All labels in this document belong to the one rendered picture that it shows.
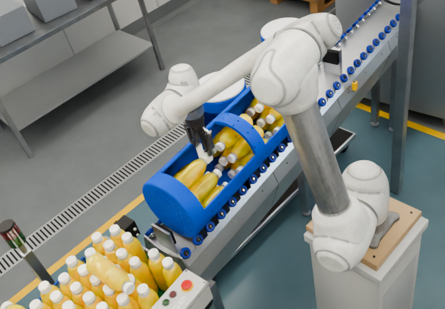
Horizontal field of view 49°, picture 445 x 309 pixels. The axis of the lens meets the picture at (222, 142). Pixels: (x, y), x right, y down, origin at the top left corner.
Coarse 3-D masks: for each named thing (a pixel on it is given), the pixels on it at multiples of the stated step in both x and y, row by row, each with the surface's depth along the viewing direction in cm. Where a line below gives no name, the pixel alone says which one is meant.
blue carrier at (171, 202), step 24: (240, 96) 216; (216, 120) 205; (240, 120) 201; (192, 144) 197; (264, 144) 203; (168, 168) 202; (144, 192) 192; (168, 192) 178; (168, 216) 192; (192, 216) 179
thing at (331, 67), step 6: (336, 48) 254; (330, 54) 256; (336, 54) 253; (324, 60) 261; (330, 60) 258; (336, 60) 255; (324, 66) 265; (330, 66) 263; (336, 66) 260; (330, 72) 265; (336, 72) 263
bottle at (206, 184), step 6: (210, 174) 194; (216, 174) 196; (204, 180) 191; (210, 180) 192; (216, 180) 194; (198, 186) 190; (204, 186) 190; (210, 186) 191; (216, 186) 195; (192, 192) 188; (198, 192) 188; (204, 192) 189; (210, 192) 192; (198, 198) 187; (204, 198) 190
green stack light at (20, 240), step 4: (20, 232) 179; (20, 236) 179; (24, 236) 182; (12, 240) 177; (16, 240) 178; (20, 240) 179; (24, 240) 181; (8, 244) 179; (12, 244) 178; (16, 244) 179; (20, 244) 180; (12, 248) 180; (16, 248) 180
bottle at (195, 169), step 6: (192, 162) 193; (198, 162) 192; (204, 162) 194; (186, 168) 191; (192, 168) 190; (198, 168) 191; (204, 168) 193; (180, 174) 189; (186, 174) 189; (192, 174) 189; (198, 174) 191; (180, 180) 187; (186, 180) 187; (192, 180) 189; (186, 186) 187
